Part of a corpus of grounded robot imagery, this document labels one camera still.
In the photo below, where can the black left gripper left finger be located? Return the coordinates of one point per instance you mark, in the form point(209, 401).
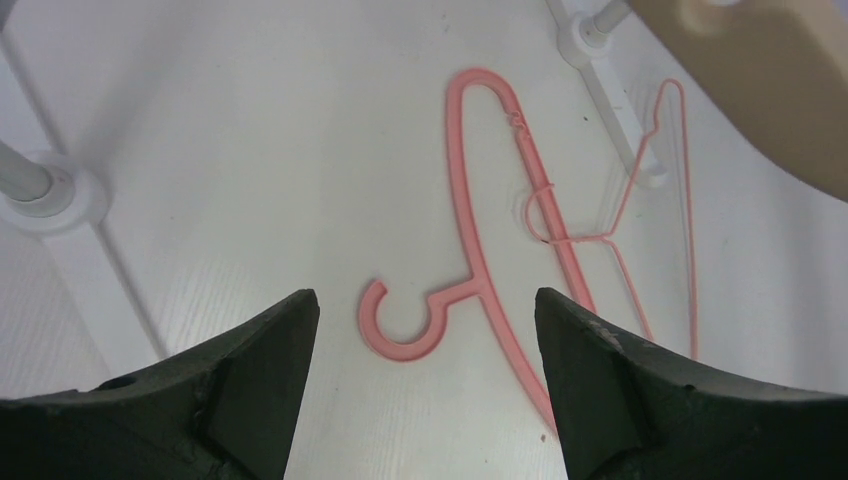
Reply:
point(226, 408)

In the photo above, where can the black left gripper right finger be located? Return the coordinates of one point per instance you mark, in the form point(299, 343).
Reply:
point(627, 408)

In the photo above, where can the pink plastic hanger lowest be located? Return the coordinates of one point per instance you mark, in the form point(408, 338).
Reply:
point(479, 284)

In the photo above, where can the white left rack post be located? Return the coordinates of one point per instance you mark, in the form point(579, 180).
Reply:
point(55, 199)

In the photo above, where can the grey right rack post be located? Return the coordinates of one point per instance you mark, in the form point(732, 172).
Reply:
point(602, 23)

